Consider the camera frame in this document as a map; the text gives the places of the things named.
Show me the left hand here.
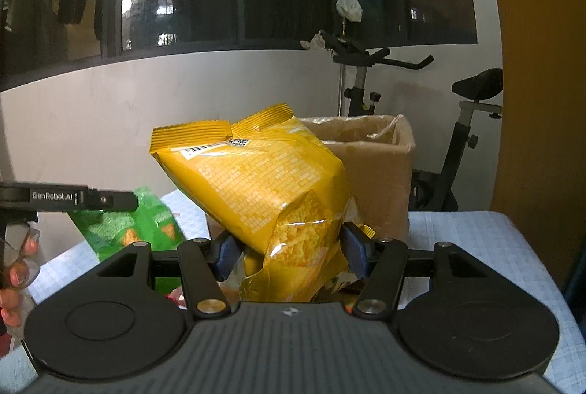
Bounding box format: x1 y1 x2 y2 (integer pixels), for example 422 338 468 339
1 228 40 329

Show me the white bag on pole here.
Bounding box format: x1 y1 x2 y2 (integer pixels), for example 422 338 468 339
336 0 363 23

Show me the orange wooden wardrobe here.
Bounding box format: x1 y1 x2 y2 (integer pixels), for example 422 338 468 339
492 0 585 285

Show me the green snack bag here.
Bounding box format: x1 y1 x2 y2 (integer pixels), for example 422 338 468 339
67 185 188 294

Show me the black exercise bike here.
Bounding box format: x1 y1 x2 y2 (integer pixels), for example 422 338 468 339
317 31 504 211

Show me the yellow chip bag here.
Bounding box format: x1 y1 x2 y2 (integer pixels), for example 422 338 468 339
149 104 353 303

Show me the brown cardboard box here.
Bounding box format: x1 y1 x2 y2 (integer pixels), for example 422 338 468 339
302 115 416 241

